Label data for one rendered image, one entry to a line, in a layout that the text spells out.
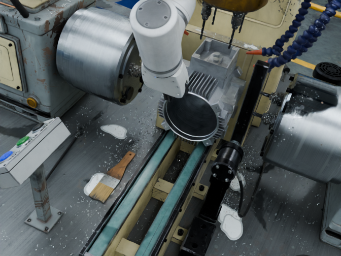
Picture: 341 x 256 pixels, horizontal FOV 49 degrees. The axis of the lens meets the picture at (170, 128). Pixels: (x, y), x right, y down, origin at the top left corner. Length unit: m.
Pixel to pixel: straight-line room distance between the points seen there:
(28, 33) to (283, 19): 0.71
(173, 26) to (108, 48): 0.38
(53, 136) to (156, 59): 0.29
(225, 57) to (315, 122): 0.32
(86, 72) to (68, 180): 0.30
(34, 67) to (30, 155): 0.40
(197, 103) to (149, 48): 0.50
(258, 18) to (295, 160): 0.45
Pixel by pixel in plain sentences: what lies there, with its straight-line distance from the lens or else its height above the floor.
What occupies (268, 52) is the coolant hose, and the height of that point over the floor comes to 1.20.
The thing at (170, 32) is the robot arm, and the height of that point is 1.34.
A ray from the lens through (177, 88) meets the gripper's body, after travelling 0.82.
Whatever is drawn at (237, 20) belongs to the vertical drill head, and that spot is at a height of 1.27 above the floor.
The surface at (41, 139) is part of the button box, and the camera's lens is 0.82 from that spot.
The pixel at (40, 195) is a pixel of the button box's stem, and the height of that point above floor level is 0.92.
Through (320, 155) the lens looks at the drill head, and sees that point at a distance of 0.94.
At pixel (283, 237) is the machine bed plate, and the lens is 1.09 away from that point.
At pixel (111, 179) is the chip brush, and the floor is 0.81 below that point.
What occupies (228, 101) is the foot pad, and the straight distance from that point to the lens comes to 0.97.
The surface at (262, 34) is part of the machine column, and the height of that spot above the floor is 1.14.
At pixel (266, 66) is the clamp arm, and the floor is 1.25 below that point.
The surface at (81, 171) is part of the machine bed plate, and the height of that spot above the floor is 0.80.
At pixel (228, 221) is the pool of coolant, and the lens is 1.06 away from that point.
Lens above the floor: 1.65
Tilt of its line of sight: 42 degrees down
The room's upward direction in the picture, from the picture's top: 10 degrees clockwise
